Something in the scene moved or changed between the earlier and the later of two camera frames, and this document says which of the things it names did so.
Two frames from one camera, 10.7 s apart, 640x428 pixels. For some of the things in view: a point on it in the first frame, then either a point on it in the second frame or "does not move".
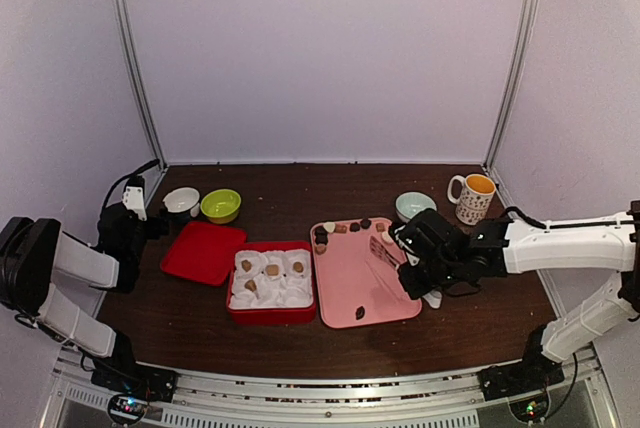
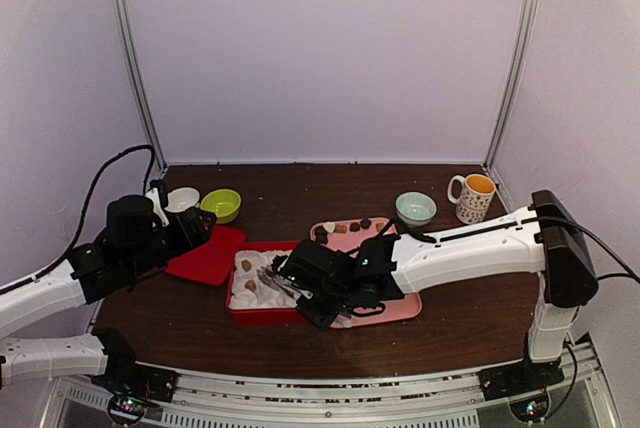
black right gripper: x=415 y=289 → x=322 y=320
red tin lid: x=204 y=252 does not move
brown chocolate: x=251 y=285 does not move
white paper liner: x=272 y=279 does not move
